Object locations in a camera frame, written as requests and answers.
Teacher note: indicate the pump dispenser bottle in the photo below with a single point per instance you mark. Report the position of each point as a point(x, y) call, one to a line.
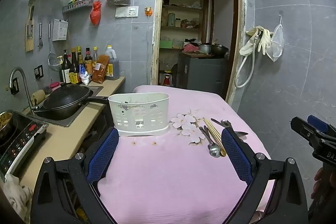
point(60, 66)

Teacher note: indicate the grey cabinet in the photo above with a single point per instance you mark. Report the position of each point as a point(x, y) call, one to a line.
point(202, 71)

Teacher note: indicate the metal peeler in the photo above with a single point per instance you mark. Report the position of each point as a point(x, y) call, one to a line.
point(40, 35)

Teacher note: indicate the pink floral tablecloth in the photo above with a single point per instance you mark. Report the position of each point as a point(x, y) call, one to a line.
point(170, 174)

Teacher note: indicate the pot with food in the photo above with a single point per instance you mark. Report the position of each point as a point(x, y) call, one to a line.
point(5, 124)

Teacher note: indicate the green cup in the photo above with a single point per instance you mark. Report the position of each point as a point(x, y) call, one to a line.
point(171, 19)

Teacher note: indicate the beige rubber glove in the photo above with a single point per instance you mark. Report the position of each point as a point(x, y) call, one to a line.
point(249, 47)
point(265, 41)

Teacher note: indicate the grey wall shelf rack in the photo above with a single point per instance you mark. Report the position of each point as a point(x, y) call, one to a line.
point(78, 5)

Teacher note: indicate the pink plastic container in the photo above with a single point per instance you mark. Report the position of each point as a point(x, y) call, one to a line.
point(55, 85)

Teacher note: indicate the white blue salt bag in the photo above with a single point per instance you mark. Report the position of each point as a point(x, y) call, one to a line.
point(84, 77)

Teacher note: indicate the beige kitchen counter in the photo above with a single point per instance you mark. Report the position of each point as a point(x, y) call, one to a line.
point(65, 140)

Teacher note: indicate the yellow label sauce bottle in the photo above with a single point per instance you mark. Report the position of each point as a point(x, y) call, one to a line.
point(75, 74)

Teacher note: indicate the metal cooking pot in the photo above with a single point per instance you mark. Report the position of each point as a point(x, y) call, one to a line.
point(204, 48)

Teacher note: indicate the person's right hand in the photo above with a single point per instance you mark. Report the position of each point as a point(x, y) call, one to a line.
point(319, 179)

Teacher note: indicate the clear plastic bag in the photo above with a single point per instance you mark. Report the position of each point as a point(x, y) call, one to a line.
point(275, 48)

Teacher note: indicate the white wall socket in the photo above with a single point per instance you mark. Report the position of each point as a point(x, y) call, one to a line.
point(132, 11)

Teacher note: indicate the wooden cutting board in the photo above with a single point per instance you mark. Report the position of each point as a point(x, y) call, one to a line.
point(29, 44)

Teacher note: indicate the wooden door frame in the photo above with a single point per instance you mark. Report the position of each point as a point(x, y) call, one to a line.
point(157, 29)

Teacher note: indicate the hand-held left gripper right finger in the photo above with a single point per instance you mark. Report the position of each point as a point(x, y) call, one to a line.
point(235, 155)

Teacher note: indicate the pink cloth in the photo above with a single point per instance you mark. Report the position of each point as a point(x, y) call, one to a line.
point(190, 48)

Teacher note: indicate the black wall socket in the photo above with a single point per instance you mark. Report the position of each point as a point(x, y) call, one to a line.
point(14, 86)
point(38, 71)

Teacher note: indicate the metal faucet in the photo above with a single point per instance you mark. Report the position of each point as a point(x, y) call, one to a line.
point(25, 79)

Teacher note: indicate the large oil jug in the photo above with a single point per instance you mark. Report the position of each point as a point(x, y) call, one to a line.
point(112, 66)

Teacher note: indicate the white plastic utensil holder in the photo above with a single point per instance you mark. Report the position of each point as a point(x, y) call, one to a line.
point(141, 111)

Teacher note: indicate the small jar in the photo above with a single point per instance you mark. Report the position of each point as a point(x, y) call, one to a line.
point(178, 22)

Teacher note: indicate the green box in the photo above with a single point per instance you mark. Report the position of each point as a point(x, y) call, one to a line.
point(166, 44)

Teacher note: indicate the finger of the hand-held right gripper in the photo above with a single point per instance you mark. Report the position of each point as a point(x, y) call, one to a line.
point(302, 128)
point(317, 121)

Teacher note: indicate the white cloth rag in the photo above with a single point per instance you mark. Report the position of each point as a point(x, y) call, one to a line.
point(14, 195)

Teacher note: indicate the clear bottle yellow cap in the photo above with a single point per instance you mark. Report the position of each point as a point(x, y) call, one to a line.
point(95, 54)

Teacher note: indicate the metal strainer ladle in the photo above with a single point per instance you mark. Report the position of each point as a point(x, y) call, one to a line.
point(53, 62)

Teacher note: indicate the red doll figure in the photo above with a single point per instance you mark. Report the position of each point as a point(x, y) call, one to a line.
point(167, 80)

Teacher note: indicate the yellow loofah sponge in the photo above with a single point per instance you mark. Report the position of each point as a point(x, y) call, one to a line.
point(38, 96)

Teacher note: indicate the wooden shelf unit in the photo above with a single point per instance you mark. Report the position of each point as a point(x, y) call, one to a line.
point(183, 7)

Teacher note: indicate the red plastic bag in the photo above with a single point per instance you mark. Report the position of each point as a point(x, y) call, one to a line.
point(95, 14)

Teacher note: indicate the black wok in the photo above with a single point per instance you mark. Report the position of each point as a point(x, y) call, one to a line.
point(65, 100)

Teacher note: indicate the white perforated wall holder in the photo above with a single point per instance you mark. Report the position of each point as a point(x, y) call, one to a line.
point(59, 29)

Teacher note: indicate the silver metal spoon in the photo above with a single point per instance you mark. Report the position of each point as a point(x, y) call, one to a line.
point(218, 122)
point(207, 132)
point(214, 152)

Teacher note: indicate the kitchen knife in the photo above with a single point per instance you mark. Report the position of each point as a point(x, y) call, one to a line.
point(30, 24)

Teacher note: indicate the red chili powder packet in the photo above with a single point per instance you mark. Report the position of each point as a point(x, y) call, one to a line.
point(99, 71)

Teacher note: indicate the steel sink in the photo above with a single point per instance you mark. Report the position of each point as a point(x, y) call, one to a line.
point(86, 106)

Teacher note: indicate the black induction cooker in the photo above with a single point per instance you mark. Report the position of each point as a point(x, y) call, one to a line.
point(23, 140)

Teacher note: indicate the dark scrubber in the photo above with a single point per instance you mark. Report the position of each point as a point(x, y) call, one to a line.
point(47, 89)

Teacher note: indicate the dark metal bowl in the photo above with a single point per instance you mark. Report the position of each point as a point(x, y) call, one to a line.
point(219, 50)

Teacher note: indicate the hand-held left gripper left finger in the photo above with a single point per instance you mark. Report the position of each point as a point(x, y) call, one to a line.
point(103, 153)

